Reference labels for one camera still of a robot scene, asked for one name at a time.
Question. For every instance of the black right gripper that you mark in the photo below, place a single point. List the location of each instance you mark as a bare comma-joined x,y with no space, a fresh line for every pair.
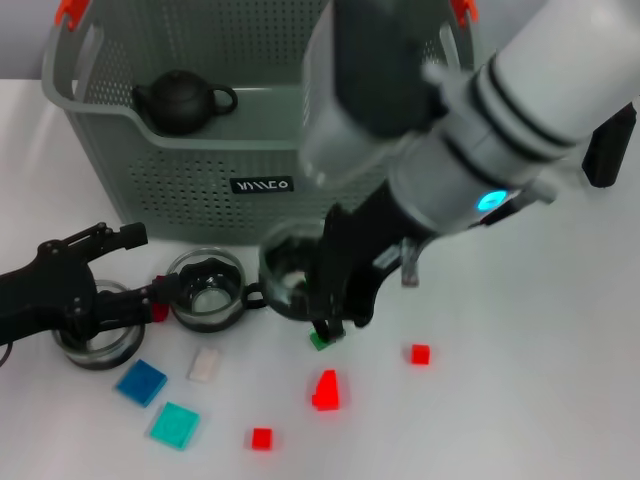
365,250

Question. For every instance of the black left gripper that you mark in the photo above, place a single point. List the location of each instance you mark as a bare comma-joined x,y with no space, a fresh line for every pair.
50,295

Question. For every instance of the glass teacup with black holder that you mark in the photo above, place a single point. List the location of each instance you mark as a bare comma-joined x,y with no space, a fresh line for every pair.
207,302
285,280
100,357

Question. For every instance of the red building brick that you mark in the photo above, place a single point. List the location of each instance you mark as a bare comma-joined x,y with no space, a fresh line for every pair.
161,312

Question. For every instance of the silver right elbow connector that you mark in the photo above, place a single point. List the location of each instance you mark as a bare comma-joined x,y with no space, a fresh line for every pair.
410,270

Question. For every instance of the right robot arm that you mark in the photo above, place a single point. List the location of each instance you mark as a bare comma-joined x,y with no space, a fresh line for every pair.
525,110

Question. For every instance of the red slope block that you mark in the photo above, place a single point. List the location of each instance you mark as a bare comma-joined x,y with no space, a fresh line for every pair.
326,392

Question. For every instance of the grey perforated storage basket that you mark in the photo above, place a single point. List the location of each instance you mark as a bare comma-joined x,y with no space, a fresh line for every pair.
175,200

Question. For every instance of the small red cube block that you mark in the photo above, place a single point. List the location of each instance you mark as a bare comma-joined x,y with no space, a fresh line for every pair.
421,355
261,439

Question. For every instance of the green building brick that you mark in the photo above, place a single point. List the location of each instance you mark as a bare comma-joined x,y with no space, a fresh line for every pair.
317,342

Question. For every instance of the blue square tile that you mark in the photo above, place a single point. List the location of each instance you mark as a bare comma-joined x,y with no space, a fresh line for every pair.
142,382

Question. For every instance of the translucent white brick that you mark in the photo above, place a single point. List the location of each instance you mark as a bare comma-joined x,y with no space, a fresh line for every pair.
204,365

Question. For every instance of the teal square tile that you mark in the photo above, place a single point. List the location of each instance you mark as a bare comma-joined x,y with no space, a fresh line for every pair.
172,426

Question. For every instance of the black clay teapot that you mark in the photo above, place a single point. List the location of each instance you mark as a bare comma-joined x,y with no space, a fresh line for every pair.
180,102

